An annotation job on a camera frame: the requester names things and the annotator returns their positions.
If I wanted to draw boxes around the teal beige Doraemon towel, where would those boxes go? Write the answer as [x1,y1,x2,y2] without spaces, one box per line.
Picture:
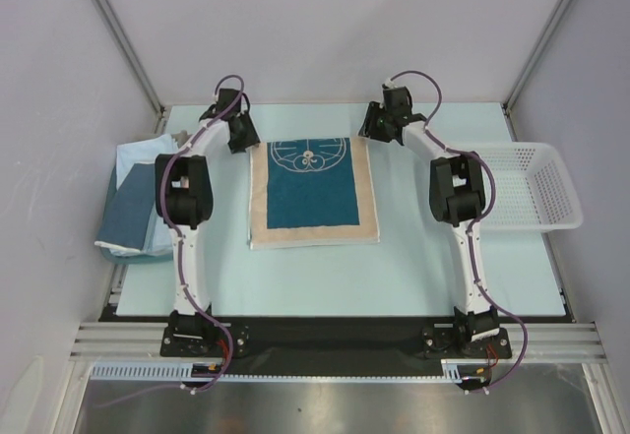
[249,136,380,250]

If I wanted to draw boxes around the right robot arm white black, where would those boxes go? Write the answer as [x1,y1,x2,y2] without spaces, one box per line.
[359,82,500,357]

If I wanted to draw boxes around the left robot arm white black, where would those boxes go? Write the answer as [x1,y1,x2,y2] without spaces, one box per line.
[155,88,260,357]

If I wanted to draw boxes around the grey pink folded towel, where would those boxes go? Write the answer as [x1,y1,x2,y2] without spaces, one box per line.
[172,131,190,148]

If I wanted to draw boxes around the light blue folded towel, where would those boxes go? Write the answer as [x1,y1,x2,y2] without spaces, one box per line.
[113,134,178,255]

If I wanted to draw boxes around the dark blue folded towel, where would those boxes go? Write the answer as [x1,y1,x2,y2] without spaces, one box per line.
[94,163,156,254]

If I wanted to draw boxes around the white plastic mesh basket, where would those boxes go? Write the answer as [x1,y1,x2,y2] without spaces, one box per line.
[472,142,583,233]

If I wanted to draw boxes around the translucent teal tray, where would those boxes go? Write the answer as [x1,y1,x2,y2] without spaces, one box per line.
[99,168,171,263]

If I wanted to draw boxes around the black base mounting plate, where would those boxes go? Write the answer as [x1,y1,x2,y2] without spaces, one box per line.
[99,305,573,375]

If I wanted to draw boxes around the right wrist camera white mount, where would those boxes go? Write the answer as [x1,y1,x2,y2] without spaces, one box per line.
[383,78,399,89]

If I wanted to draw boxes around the left corner aluminium post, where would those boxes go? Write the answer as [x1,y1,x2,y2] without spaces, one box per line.
[92,0,165,118]

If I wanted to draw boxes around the corner aluminium post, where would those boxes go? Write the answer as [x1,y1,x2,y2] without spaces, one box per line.
[503,0,576,115]
[92,0,165,118]

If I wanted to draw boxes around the right corner aluminium post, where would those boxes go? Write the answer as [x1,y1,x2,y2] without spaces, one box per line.
[503,0,576,115]

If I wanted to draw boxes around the white slotted cable duct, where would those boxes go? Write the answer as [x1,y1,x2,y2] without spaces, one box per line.
[90,360,488,385]

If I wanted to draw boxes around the aluminium extrusion rail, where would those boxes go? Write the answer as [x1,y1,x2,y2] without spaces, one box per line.
[70,322,607,364]

